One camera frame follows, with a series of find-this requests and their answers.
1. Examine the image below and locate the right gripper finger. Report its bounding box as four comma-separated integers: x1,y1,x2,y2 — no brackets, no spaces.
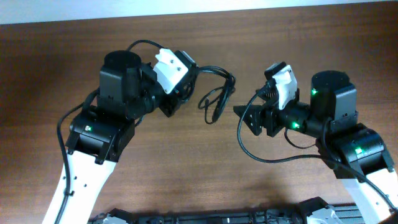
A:
233,105,264,136
256,85,279,101

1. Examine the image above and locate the black cable bundle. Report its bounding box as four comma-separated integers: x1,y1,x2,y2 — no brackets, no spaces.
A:
195,65,236,125

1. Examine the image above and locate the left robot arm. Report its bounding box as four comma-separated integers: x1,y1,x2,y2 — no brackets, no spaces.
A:
43,48,198,223

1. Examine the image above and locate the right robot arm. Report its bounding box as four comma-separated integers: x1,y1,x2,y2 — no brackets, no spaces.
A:
234,70,397,223

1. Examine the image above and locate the right camera cable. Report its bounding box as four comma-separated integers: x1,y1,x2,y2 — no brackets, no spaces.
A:
236,79,398,215

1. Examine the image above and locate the camera cable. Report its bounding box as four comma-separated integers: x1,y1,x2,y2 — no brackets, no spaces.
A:
236,79,398,215
54,39,164,224

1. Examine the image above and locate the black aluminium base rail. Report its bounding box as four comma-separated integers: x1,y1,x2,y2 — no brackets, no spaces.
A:
88,197,364,224

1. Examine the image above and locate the left camera cable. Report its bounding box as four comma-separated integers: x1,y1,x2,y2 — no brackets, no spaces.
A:
54,39,164,224

